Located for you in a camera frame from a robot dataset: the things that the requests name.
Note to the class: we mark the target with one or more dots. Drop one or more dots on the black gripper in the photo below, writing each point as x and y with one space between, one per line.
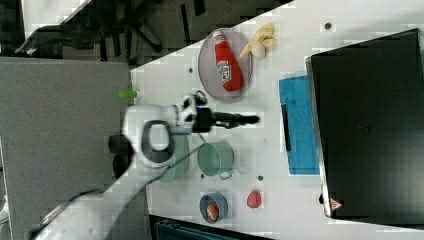
206 119

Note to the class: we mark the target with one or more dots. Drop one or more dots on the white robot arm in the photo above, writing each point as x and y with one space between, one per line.
149 130

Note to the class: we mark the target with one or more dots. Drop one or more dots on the black toaster oven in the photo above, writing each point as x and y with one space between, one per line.
368 114

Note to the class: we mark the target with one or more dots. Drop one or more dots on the red ketchup bottle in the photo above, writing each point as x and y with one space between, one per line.
228 69

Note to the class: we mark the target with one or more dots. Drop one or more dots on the grey round plate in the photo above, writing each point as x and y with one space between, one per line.
208 71

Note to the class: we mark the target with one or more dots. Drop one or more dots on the green perforated basket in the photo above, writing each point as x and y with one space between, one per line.
179 161

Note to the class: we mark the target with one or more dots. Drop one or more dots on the small blue bowl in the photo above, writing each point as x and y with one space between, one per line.
213 198

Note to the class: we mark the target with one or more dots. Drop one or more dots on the red toy strawberry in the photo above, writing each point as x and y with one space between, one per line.
254 199

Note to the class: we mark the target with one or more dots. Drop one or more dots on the peeled toy banana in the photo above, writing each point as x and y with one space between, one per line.
262 40

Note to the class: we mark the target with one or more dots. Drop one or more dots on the orange toy ball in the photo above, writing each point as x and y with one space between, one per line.
213 212

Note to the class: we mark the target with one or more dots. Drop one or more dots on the green cylinder peg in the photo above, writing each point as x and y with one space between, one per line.
127 94

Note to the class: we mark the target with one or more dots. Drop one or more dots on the black office chair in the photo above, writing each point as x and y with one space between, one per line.
82 24

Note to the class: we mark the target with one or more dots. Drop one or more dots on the green cup with handle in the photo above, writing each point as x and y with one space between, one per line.
216 159

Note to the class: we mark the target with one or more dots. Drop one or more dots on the black cylinder mount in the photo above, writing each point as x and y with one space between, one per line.
122 150

